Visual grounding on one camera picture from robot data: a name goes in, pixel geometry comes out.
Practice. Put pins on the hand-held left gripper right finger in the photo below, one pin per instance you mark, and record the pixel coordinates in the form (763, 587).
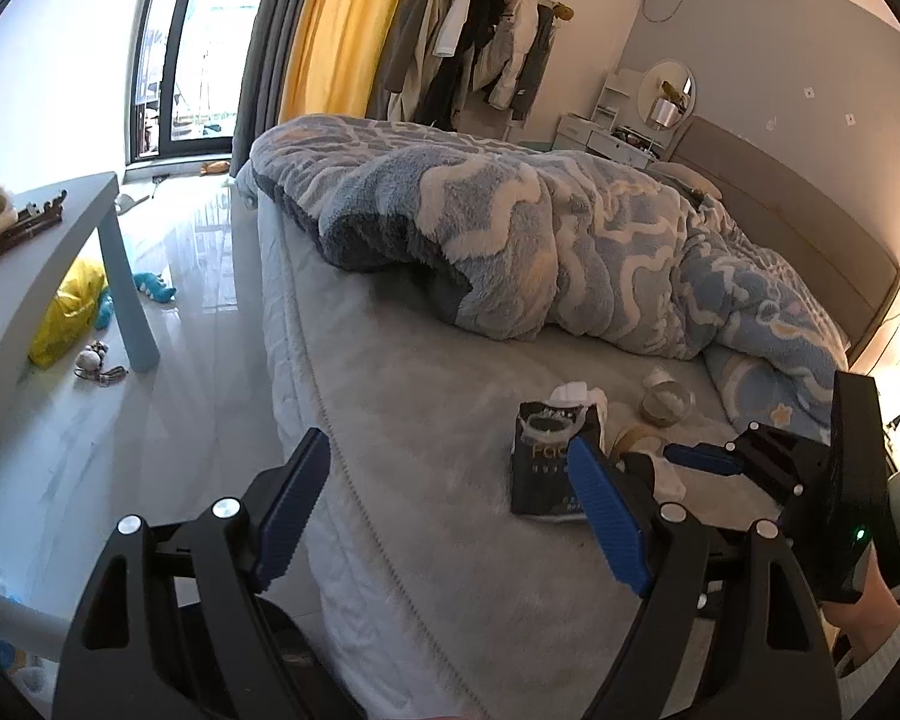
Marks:
(607, 517)

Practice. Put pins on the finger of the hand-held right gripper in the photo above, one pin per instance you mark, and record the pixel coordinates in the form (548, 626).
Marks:
(705, 457)

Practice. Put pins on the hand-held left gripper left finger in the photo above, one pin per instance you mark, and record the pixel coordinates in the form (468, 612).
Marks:
(292, 510)

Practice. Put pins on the black tissue pack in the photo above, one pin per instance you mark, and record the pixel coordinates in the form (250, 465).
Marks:
(540, 472)

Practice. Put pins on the white tissue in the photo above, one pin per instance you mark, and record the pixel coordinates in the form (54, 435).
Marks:
(570, 394)

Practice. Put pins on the person's right forearm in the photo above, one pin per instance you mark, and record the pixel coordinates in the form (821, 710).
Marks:
(877, 615)

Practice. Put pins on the clear tape roll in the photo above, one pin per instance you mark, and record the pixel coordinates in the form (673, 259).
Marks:
(664, 409)

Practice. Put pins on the bed with white mattress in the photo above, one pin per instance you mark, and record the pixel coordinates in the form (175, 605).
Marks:
(420, 405)

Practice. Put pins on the grey bed headboard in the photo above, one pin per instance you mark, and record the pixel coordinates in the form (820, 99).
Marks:
(795, 217)

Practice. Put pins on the blue plush toy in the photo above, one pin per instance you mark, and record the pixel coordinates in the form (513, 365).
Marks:
(154, 286)

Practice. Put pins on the teal plush toy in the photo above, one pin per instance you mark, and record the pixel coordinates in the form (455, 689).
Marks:
(103, 309)

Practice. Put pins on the blue patterned fleece blanket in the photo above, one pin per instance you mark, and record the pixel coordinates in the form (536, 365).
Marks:
(532, 240)

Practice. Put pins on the beige pillow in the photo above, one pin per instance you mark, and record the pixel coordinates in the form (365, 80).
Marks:
(682, 172)

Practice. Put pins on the yellow plastic bag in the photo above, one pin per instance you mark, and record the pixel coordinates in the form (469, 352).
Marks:
(64, 315)

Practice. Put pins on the blue printed package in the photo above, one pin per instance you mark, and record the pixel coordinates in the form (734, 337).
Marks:
(15, 664)

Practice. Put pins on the silver shade table lamp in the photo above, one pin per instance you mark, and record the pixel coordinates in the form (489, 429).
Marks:
(664, 114)

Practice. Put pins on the white dresser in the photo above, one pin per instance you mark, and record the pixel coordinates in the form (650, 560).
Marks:
(581, 131)

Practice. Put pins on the light blue table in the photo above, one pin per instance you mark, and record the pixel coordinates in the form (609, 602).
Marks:
(37, 270)

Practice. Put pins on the orange floor toy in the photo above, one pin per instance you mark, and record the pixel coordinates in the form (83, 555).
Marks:
(214, 167)

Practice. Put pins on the dark carved stick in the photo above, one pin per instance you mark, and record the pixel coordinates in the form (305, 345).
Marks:
(37, 217)

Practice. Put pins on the grey hanging trousers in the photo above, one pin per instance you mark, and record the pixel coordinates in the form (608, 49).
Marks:
(532, 67)

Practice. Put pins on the white puffy hanging jacket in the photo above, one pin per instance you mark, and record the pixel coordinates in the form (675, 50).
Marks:
(506, 64)

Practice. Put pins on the grey curtain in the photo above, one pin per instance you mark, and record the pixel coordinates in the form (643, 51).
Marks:
(270, 37)

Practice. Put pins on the black framed glass door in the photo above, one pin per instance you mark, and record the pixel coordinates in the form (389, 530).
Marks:
(166, 52)

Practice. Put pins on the yellow curtain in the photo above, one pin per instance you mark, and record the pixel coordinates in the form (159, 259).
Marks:
(337, 30)

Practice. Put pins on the black hanging jacket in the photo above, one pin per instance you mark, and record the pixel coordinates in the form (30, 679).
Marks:
(487, 0)

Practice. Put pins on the white hanging shirt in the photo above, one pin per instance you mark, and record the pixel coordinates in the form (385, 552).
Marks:
(451, 19)

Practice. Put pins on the round wall mirror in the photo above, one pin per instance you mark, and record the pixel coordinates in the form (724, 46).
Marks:
(675, 82)

